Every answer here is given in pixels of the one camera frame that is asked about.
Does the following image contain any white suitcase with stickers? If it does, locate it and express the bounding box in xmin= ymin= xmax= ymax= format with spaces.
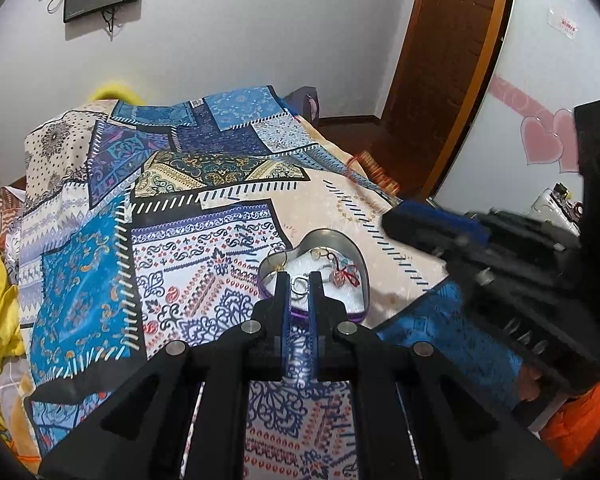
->
xmin=528 ymin=182 xmax=583 ymax=236

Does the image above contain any brown wooden door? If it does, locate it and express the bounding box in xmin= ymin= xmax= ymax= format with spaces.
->
xmin=380 ymin=0 xmax=507 ymax=197

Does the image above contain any yellow curved bed rail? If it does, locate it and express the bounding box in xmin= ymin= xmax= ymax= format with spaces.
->
xmin=88 ymin=80 xmax=146 ymax=106

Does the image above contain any pink heart wall sticker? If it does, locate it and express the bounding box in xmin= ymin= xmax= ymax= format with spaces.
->
xmin=520 ymin=108 xmax=579 ymax=174

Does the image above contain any red string charm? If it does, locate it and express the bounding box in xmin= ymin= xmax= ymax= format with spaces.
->
xmin=327 ymin=252 xmax=361 ymax=288

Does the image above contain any purple heart-shaped tin box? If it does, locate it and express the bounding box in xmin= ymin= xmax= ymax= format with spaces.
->
xmin=257 ymin=228 xmax=370 ymax=323

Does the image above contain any blue patchwork bed cover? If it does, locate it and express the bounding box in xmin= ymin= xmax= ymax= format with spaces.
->
xmin=18 ymin=87 xmax=521 ymax=454

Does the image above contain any silver band ring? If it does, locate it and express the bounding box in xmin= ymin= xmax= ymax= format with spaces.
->
xmin=289 ymin=273 xmax=312 ymax=302

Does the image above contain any dark purple pillow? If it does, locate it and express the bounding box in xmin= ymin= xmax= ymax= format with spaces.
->
xmin=284 ymin=86 xmax=320 ymax=127

